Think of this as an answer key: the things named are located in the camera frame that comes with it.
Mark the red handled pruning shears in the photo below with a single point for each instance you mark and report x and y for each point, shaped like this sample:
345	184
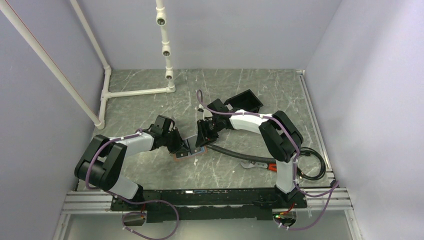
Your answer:
251	164

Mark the grey credit card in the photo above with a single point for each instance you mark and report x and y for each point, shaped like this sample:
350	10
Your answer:
191	143

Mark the white pvc pipe frame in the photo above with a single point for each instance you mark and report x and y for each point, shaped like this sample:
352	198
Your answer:
50	74

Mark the brown leather card holder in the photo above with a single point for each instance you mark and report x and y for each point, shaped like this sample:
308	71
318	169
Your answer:
184	153

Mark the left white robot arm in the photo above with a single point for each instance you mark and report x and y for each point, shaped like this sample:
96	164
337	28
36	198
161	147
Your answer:
101	164

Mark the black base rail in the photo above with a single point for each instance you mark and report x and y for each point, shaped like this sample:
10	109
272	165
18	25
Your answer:
210	204

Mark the aluminium frame rail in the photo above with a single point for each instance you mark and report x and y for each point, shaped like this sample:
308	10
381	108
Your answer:
313	118

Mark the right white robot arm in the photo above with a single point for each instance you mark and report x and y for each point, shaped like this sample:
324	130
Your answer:
282	139

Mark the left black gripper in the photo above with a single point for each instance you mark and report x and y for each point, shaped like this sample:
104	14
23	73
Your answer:
179	143

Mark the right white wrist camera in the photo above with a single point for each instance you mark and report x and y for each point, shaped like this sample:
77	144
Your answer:
200	108

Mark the black plastic card tray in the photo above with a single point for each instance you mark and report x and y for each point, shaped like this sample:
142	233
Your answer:
245	100

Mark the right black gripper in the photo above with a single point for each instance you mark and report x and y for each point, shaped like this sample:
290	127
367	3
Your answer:
204	137

